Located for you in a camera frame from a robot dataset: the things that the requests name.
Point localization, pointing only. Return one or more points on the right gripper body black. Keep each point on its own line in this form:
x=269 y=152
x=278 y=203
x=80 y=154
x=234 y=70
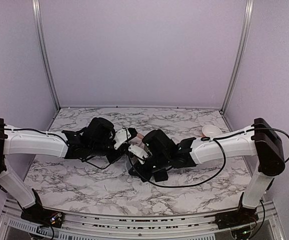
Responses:
x=147 y=174

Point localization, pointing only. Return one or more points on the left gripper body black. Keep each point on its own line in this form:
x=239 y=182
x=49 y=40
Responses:
x=112 y=158

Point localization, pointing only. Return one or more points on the pink frame sunglasses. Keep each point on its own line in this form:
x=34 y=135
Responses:
x=140 y=136

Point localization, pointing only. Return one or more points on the black glasses case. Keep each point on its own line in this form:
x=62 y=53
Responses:
x=161 y=175

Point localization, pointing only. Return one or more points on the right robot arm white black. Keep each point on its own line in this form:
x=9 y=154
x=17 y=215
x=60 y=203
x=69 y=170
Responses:
x=258 y=139

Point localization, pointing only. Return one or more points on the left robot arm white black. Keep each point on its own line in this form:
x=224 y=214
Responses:
x=98 y=139

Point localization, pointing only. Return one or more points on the orange white bowl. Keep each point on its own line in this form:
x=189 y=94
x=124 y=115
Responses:
x=210 y=130

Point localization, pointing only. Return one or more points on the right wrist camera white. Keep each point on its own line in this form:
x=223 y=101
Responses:
x=137 y=154

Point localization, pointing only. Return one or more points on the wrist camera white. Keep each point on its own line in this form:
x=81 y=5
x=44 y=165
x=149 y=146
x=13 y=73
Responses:
x=137 y=154
x=124 y=135

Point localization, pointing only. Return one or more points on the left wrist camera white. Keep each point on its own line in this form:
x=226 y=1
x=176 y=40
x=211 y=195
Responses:
x=124 y=135

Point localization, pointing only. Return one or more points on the front aluminium rail base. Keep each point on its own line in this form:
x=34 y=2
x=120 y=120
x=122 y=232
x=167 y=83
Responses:
x=87 y=226

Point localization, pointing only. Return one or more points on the left aluminium frame post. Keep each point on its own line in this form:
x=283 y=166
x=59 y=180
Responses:
x=44 y=54

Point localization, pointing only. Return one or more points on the aluminium frame post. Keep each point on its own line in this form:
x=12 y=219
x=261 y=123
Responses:
x=242 y=44
x=44 y=54

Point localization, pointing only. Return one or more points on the right aluminium frame post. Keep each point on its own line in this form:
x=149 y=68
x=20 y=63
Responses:
x=242 y=44

